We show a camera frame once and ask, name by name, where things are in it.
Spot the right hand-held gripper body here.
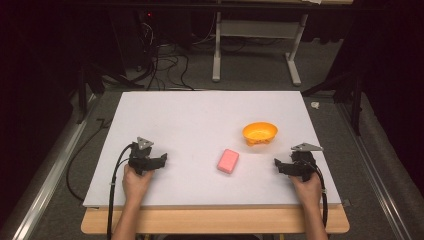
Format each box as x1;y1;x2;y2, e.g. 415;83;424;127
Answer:
289;142;325;183

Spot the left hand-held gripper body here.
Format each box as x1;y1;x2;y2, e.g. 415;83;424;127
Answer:
128;136;158;176

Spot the person's right hand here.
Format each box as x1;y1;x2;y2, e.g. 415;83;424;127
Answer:
288;171;323;210

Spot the person's left hand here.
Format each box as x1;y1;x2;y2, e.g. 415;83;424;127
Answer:
121;163;155;208

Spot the orange plastic bowl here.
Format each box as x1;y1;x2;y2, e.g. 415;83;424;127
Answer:
241;121;279;148

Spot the pink soap bar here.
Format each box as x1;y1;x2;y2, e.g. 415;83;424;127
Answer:
216;148;241;175

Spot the black metal stand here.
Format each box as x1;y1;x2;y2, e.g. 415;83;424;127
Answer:
75;61;146;125
301;70;365;137

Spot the dark computer tower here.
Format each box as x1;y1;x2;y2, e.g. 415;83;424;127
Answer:
108;8;159;72

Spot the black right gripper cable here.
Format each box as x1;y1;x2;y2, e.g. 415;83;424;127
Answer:
309;162;330;229

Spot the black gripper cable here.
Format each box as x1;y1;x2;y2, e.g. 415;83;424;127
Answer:
106;143;135;240
309;162;330;229

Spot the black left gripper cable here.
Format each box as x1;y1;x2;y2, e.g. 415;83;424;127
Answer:
106;143;135;240

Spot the black floor cable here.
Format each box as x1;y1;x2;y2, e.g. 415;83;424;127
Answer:
65;117;114;203

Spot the grey metal floor rail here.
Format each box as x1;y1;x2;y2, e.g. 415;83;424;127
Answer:
335;101;416;240
0;93;100;240

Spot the tangle of black floor cables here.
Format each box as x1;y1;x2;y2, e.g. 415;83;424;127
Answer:
133;19;196;92

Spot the white metal desk frame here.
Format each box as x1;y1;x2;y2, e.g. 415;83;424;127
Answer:
211;9;310;87

